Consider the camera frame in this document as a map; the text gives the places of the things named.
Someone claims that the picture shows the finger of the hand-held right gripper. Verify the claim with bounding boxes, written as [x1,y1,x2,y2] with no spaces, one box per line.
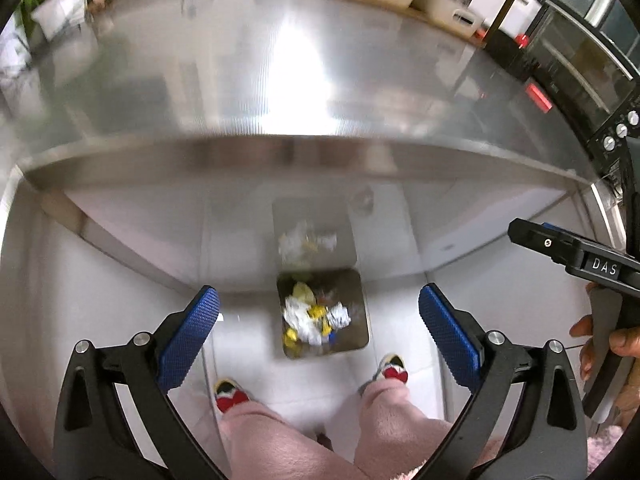
[619,135,640,253]
[507,217,582,274]

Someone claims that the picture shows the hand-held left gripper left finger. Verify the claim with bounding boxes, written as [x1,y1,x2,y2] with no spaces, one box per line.
[52,285,226,480]

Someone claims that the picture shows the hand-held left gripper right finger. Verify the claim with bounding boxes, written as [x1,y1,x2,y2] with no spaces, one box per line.
[415,283,587,480]

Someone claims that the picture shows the square metal trash bin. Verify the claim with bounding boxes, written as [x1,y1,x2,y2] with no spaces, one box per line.
[276,269,371,359]

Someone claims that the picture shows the person's right forearm pink sleeve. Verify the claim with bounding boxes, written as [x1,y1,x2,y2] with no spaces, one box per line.
[586,424,640,480]

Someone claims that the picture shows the person's right hand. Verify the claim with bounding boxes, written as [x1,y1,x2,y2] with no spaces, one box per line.
[570,313,640,412]

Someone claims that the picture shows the person's right shoe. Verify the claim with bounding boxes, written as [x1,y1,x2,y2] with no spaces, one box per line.
[374,353,410,386]

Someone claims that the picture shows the person's shoe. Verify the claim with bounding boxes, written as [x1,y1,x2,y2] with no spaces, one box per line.
[213,378,250,414]
[374,353,410,386]

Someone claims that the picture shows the person's left shoe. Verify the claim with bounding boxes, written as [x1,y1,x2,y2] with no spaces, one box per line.
[213,378,250,414]

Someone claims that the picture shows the pink plush toy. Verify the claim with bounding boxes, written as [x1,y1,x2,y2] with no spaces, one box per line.
[351,377,482,480]

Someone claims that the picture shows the crumpled white paper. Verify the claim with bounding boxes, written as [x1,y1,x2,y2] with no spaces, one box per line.
[326,302,354,330]
[284,296,312,328]
[299,319,325,347]

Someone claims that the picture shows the person's left leg pink pants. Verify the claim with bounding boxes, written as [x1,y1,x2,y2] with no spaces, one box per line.
[216,399,353,480]

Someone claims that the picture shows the red rectangular box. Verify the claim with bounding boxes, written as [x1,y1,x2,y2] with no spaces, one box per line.
[524,82,554,114]

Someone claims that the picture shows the black countertop oven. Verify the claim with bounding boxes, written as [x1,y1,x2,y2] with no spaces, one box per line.
[485,0,640,166]

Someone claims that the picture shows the stainless steel counter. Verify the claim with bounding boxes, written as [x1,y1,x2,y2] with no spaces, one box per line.
[0,0,622,311]

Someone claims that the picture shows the white planter box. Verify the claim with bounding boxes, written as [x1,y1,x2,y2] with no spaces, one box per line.
[31,0,92,42]

